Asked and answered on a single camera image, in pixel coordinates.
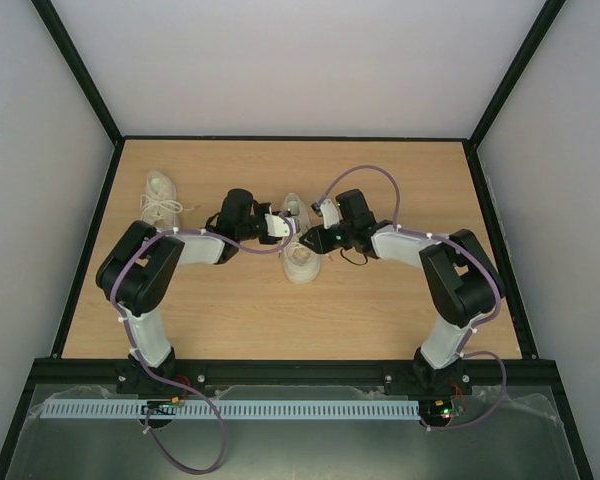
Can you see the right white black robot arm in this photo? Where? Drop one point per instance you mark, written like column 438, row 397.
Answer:
column 465, row 287

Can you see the white lace sneaker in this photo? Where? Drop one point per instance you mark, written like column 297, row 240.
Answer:
column 301, row 265
column 159, row 205

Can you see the left controller board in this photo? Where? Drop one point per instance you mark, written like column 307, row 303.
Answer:
column 168, row 407

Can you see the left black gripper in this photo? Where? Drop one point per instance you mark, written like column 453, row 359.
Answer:
column 263, row 207

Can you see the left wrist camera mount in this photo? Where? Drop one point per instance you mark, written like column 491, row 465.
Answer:
column 281, row 225

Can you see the controller board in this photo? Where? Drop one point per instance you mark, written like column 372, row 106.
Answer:
column 168, row 407
column 442, row 410

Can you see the white lace sneaker tied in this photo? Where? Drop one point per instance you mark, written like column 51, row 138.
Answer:
column 159, row 205

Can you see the right controller board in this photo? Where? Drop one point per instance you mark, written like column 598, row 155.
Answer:
column 442, row 410

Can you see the light blue slotted cable duct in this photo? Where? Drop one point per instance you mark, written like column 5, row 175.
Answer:
column 238, row 410

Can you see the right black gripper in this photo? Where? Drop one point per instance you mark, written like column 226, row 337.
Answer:
column 318, row 238

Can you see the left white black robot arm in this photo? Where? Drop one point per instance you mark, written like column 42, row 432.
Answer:
column 136, row 274

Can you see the black aluminium frame rail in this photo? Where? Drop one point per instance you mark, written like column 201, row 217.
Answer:
column 242, row 372

